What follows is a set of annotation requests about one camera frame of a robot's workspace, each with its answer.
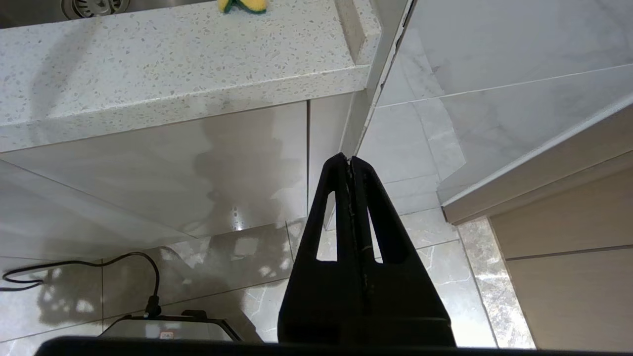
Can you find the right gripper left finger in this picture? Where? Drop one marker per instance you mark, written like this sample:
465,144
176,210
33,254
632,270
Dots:
306,296

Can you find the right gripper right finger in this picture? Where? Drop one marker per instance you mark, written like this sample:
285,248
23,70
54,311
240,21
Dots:
405,296

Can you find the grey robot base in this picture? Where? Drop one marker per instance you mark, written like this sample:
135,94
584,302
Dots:
168,329

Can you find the yellow green sponge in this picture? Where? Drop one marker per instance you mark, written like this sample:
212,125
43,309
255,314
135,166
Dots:
247,5

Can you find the metal sink drain strainer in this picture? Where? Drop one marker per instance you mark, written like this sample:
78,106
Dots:
91,6

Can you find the stainless steel sink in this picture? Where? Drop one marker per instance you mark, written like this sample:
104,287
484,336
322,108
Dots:
29,12

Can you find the narrow white cabinet panel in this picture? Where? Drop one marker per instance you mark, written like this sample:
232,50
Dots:
326,128

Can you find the wide white glossy cabinet door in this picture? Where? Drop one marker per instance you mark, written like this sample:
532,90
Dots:
148,163

